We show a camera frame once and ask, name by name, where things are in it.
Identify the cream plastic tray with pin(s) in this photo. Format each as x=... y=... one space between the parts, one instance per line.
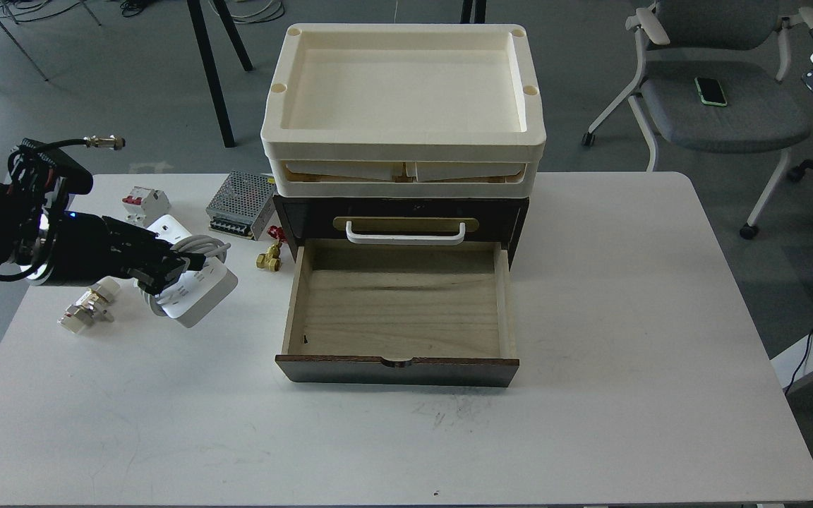
x=404 y=111

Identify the metal mesh power supply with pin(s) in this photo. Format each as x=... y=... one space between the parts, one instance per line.
x=243 y=205

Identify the black table legs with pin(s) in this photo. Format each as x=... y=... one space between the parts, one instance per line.
x=209 y=66

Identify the green smartphone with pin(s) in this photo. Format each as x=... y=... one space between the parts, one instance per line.
x=710 y=92

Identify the white red circuit breaker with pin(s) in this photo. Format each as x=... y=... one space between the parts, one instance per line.
x=144 y=205

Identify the white power strip with cable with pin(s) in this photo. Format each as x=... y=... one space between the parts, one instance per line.
x=196 y=293

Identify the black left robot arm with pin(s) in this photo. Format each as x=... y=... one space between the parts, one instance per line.
x=46 y=244

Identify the grey office chair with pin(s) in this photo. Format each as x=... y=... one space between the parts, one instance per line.
x=760 y=116

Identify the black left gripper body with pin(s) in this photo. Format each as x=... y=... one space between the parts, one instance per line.
x=86 y=248

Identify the open wooden drawer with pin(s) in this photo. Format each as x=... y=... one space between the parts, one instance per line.
x=424 y=315

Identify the brass valve red handle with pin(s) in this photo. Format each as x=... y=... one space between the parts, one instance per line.
x=270 y=259

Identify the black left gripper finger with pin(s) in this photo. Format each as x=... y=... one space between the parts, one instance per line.
x=136 y=247
x=157 y=274

